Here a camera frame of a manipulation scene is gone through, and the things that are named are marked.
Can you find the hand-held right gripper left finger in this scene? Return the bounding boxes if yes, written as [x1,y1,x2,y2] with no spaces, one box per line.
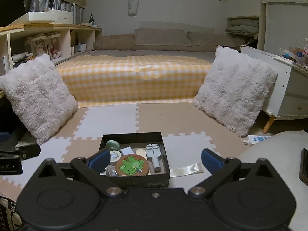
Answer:
[24,148,123,198]

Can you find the hanging white bag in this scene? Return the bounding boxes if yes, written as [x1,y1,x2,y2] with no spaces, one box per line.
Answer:
[127,0,140,17]

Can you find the round white tape measure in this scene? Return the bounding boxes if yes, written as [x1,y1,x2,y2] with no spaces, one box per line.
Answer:
[109,150,122,162]

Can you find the white cabinet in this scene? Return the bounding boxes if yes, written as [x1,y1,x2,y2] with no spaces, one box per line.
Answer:
[241,46,308,134]

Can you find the white power strip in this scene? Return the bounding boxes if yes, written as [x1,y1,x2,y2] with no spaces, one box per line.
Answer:
[247,135,272,146]

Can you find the dark brown flat object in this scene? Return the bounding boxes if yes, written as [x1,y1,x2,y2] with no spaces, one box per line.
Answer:
[299,148,308,181]

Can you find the clear plastic case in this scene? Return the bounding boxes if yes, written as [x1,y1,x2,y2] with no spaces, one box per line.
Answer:
[106,165,120,177]

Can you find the white flat box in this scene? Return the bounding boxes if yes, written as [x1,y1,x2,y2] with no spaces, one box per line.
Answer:
[8,11,73,26]

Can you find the clear doll display case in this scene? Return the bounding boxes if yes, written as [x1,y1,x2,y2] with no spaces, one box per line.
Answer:
[47,35,62,58]
[30,37,48,56]

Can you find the white headboard panel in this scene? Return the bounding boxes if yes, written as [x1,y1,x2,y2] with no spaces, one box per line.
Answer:
[140,21,215,33]

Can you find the white door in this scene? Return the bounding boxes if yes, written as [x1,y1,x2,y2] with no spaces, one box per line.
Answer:
[257,0,308,59]

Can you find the printed cloth bag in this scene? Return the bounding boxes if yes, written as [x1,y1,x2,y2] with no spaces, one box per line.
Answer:
[0,196,23,231]

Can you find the black cardboard box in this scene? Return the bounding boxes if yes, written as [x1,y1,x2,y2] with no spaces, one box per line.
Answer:
[99,132,171,189]

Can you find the brown duvet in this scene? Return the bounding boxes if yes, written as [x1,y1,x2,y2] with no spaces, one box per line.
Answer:
[93,34,238,53]

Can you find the stack of folded blankets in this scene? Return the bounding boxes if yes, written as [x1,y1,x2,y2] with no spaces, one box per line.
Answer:
[226,16,260,42]

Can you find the narrow brown bed pillow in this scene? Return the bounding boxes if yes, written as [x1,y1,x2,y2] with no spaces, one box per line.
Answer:
[187,31,236,48]

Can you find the pale green round disc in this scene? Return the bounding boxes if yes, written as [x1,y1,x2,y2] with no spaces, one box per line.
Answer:
[105,140,120,152]

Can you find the grey watch band tool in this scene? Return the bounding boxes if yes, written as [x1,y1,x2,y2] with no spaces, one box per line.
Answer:
[145,143,161,173]

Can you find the row of clear file folders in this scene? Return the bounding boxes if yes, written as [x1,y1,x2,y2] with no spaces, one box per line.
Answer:
[24,0,85,25]

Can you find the person's cream trouser leg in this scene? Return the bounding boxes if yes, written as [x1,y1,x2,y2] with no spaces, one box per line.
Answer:
[237,130,308,231]

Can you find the brown coaster with green bear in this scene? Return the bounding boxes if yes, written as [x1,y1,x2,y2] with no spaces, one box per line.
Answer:
[115,154,149,177]

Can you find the yellow gingham bed sheet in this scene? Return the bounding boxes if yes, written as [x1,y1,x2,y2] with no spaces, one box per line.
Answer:
[55,54,213,108]

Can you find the pile of assorted packets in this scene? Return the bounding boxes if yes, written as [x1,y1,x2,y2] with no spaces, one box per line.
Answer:
[279,38,308,66]

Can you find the fluffy white pillow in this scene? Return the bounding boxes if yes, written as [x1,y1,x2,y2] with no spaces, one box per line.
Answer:
[192,45,279,137]
[0,53,79,145]

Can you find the clear plastic wrapper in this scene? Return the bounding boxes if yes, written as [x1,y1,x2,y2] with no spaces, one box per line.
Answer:
[170,162,204,177]

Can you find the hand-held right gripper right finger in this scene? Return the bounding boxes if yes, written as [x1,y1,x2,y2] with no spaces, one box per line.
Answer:
[188,148,285,198]

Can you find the wide brown bed pillow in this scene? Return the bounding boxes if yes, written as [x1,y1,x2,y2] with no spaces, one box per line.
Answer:
[135,28,193,47]

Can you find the white paper roll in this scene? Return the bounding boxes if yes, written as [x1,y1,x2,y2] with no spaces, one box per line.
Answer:
[12,52,34,63]

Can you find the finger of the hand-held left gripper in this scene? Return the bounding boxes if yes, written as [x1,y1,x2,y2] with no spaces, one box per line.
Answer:
[15,144,41,161]

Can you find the foam puzzle floor mat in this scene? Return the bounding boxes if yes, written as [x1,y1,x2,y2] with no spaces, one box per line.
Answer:
[0,103,265,198]

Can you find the wooden shelf unit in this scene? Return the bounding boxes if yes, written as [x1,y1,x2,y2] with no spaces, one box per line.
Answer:
[0,24,103,99]

